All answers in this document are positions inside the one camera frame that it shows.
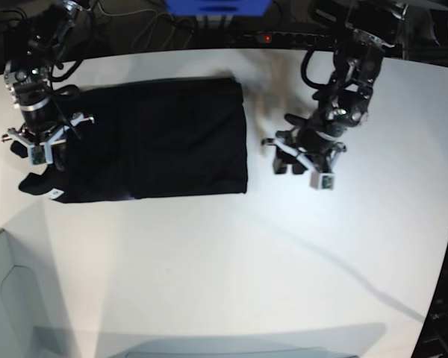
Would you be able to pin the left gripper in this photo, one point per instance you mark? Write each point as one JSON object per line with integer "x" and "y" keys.
{"x": 307, "y": 146}

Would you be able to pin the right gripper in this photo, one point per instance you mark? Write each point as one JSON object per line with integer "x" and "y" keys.
{"x": 44, "y": 125}

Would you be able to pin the black T-shirt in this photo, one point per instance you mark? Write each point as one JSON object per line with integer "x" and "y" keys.
{"x": 151, "y": 140}

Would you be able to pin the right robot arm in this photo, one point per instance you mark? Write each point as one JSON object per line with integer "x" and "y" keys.
{"x": 29, "y": 79}

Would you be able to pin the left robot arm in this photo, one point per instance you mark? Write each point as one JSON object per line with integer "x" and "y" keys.
{"x": 364, "y": 34}

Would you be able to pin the black power strip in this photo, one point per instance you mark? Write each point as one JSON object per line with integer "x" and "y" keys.
{"x": 286, "y": 40}

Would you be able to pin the blue plastic box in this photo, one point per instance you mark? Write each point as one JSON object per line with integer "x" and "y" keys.
{"x": 218, "y": 7}

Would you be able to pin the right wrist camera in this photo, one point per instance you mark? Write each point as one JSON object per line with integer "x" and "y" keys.
{"x": 40, "y": 154}

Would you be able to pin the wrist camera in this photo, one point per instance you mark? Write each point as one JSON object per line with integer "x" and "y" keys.
{"x": 40, "y": 154}
{"x": 322, "y": 180}

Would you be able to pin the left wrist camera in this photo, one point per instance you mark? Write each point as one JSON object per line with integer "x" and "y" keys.
{"x": 322, "y": 180}

